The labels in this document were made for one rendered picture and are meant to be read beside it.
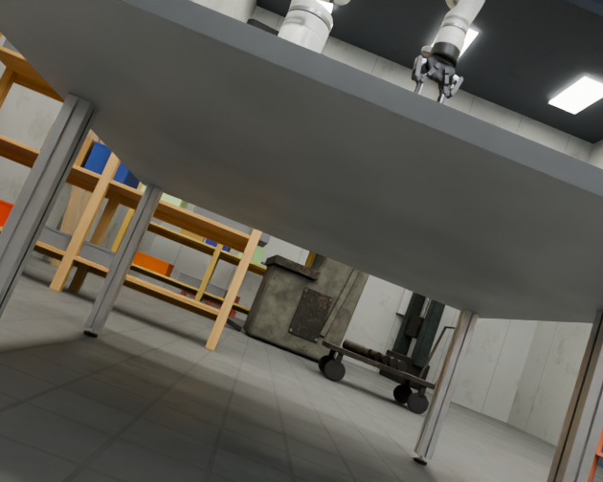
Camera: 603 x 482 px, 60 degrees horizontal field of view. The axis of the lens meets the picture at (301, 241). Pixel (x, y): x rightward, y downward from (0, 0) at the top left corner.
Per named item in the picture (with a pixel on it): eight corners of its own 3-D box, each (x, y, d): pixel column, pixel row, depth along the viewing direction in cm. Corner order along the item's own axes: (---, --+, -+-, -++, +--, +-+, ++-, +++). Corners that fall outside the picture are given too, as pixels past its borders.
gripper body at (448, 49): (439, 34, 132) (428, 67, 131) (468, 50, 134) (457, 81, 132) (426, 47, 139) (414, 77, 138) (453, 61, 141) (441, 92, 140)
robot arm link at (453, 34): (446, 69, 144) (454, 50, 145) (468, 53, 134) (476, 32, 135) (418, 54, 143) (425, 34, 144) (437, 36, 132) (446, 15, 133)
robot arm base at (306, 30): (297, 98, 97) (329, 19, 99) (251, 81, 98) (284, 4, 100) (299, 118, 106) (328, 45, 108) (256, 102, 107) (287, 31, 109)
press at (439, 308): (410, 385, 1073) (455, 254, 1116) (425, 393, 979) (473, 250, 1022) (375, 372, 1070) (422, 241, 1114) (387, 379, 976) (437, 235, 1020)
